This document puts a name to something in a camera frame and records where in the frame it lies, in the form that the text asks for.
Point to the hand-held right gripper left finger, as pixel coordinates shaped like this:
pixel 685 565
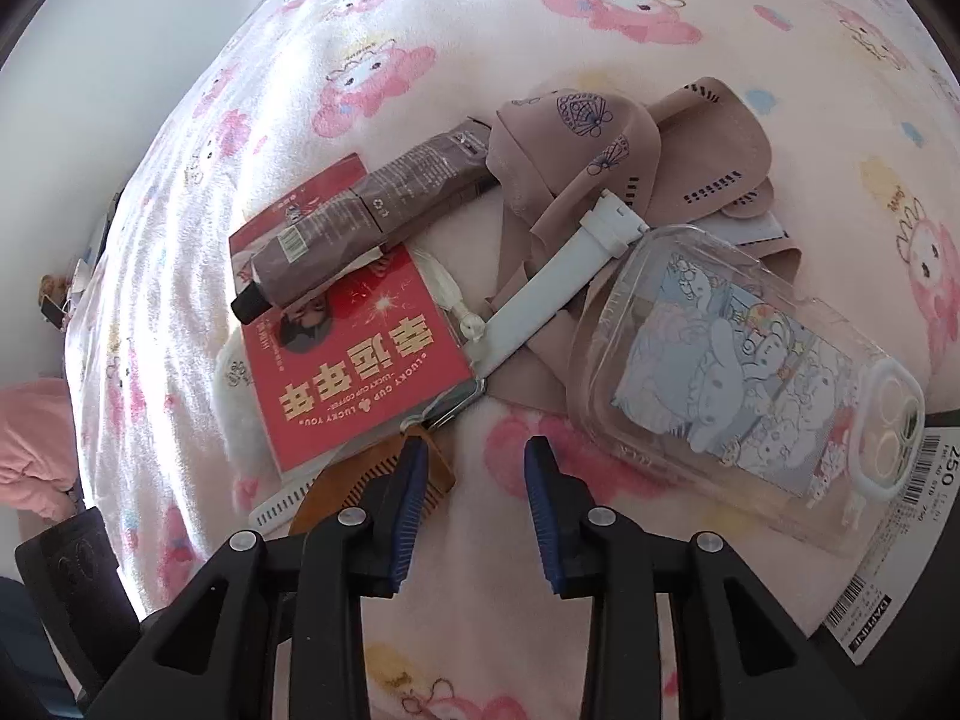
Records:
pixel 409 510

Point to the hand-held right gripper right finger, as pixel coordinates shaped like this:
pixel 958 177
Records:
pixel 541 517

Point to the orange comb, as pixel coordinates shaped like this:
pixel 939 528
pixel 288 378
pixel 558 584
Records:
pixel 352 480

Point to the black cardboard box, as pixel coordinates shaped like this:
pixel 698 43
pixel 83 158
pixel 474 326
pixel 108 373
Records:
pixel 900 540

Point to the white comb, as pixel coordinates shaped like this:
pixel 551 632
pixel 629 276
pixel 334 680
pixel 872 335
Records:
pixel 277 501

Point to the red flat packet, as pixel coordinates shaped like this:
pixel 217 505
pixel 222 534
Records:
pixel 360 360

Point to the white tassel charm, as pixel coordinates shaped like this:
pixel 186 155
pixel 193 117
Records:
pixel 446 285

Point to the clear cartoon phone case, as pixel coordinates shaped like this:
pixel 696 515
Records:
pixel 712 360

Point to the white selfie stick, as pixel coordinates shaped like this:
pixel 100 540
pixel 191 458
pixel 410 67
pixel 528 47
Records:
pixel 555 270

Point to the brown tube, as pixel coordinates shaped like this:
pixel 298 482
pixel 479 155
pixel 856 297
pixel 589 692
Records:
pixel 352 225

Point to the small brown figurine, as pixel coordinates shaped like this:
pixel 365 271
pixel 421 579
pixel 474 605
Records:
pixel 52 286

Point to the pink printed blanket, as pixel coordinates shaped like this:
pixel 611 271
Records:
pixel 525 30

